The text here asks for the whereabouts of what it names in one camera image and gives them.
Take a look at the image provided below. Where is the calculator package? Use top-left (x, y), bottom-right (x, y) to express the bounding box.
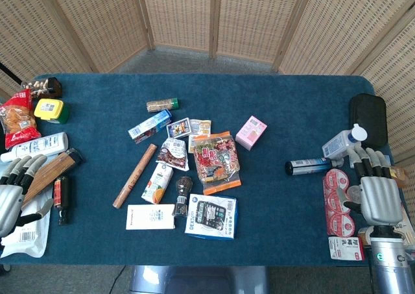
top-left (184, 193), bottom-right (238, 241)

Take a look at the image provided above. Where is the long brown stick package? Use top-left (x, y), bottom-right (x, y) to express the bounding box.
top-left (112, 143), bottom-right (158, 209)

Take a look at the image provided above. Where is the small colourful card pack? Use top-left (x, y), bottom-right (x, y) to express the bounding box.
top-left (165, 117), bottom-right (193, 140)

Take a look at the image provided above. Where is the blue table cloth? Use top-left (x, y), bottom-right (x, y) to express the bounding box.
top-left (0, 73), bottom-right (407, 268)

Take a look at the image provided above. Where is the dark pepper grinder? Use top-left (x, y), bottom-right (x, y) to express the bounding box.
top-left (171, 175), bottom-right (194, 218)

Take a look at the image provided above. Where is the woven bamboo folding screen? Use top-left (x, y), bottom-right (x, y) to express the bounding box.
top-left (0, 0), bottom-right (415, 243)

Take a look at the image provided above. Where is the white and brown pouch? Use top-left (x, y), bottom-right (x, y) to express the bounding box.
top-left (156, 138), bottom-right (190, 172)

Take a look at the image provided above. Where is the white lotion bottle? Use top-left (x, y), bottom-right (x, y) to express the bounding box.
top-left (0, 132), bottom-right (70, 164)

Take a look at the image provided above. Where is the white plastic bag with barcode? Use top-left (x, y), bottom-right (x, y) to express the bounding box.
top-left (0, 190), bottom-right (53, 260)

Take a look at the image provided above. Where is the green container with yellow lid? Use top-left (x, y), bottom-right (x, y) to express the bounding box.
top-left (33, 98), bottom-right (71, 125)

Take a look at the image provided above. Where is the dark bottle with red label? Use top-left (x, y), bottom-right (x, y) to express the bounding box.
top-left (53, 175), bottom-right (71, 227)

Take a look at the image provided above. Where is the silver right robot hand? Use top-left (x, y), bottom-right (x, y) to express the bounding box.
top-left (337, 144), bottom-right (405, 227)

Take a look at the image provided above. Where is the black and blue spray can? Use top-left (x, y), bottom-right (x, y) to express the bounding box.
top-left (285, 157), bottom-right (332, 177)

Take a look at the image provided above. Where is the black pole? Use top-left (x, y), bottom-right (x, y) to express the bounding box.
top-left (0, 61), bottom-right (23, 84)

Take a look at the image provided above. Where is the black cable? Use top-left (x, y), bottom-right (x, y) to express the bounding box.
top-left (109, 265), bottom-right (128, 294)

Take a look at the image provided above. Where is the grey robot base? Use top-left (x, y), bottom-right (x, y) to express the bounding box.
top-left (128, 265), bottom-right (270, 294)

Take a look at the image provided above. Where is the pale wooden chopsticks pack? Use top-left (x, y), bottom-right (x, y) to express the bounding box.
top-left (394, 202), bottom-right (415, 243)

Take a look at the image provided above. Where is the orange juice carton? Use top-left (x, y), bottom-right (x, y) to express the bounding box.
top-left (141, 163), bottom-right (174, 205)

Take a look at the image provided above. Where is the colourful printed snack bag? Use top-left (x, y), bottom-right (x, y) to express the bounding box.
top-left (193, 131), bottom-right (243, 196)

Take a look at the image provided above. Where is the red snack bag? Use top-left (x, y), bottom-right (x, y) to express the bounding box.
top-left (0, 88), bottom-right (43, 151)

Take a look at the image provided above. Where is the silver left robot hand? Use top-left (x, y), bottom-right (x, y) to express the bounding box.
top-left (0, 154), bottom-right (54, 238)

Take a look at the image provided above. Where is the pack of red lidded cups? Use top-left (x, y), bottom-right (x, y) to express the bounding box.
top-left (322, 168), bottom-right (357, 238)

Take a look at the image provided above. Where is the bag of nuts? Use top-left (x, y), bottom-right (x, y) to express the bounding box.
top-left (21, 77), bottom-right (64, 100)

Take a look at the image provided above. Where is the long blue and white box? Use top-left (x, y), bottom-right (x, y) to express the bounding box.
top-left (127, 109), bottom-right (173, 145)

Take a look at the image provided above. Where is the plain white box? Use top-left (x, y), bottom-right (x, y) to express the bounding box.
top-left (125, 203), bottom-right (176, 231)

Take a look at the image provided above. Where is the orange packet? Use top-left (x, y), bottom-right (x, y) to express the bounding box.
top-left (390, 165), bottom-right (411, 189)

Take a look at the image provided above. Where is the pink box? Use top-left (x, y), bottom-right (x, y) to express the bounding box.
top-left (235, 115), bottom-right (268, 151)

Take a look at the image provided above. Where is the small white and yellow packet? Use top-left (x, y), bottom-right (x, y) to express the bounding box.
top-left (187, 119), bottom-right (213, 154)

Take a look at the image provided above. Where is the white bottle with round cap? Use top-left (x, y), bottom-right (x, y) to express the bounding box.
top-left (321, 123), bottom-right (369, 169)

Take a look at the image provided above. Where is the brown wooden stick box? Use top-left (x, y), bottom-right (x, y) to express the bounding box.
top-left (21, 147), bottom-right (84, 208)

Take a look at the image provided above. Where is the black zip case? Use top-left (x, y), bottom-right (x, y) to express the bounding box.
top-left (348, 93), bottom-right (389, 149)

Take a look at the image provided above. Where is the red and white small box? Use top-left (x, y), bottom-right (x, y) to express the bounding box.
top-left (327, 236), bottom-right (365, 262)

